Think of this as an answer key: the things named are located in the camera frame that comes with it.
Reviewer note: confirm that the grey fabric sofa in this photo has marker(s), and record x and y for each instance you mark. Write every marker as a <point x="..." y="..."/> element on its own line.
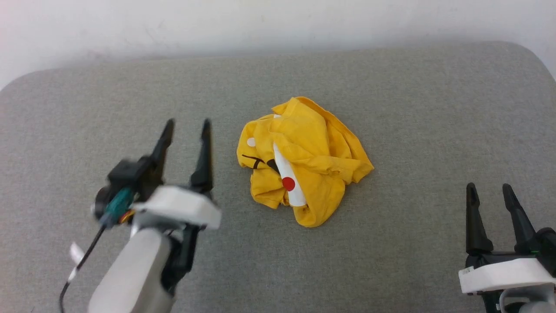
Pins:
<point x="391" y="108"/>

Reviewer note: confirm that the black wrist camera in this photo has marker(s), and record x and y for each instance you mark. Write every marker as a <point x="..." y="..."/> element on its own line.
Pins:
<point x="126" y="171"/>
<point x="548" y="243"/>

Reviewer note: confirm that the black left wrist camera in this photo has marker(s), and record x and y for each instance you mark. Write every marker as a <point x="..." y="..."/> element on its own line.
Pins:
<point x="126" y="171"/>

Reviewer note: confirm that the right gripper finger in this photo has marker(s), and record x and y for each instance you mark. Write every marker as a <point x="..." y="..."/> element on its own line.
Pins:
<point x="521" y="221"/>
<point x="475" y="226"/>

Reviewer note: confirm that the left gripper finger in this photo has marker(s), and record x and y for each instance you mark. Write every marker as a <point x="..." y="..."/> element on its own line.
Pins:
<point x="204" y="165"/>
<point x="160" y="156"/>

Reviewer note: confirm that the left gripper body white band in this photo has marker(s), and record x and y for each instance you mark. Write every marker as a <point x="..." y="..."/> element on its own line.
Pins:
<point x="182" y="206"/>

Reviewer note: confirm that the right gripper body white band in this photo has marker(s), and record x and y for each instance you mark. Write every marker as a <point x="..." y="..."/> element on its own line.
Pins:
<point x="504" y="274"/>

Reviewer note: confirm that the yellow printed t-shirt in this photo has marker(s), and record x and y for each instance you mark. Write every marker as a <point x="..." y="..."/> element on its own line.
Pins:
<point x="312" y="143"/>

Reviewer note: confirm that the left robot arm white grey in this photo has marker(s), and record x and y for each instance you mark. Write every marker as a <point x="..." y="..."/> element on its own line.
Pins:
<point x="130" y="274"/>

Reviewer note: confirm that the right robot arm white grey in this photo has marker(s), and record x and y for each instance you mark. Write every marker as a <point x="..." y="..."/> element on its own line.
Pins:
<point x="534" y="306"/>

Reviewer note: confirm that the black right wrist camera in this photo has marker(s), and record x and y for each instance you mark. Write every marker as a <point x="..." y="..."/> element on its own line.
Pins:
<point x="548" y="243"/>

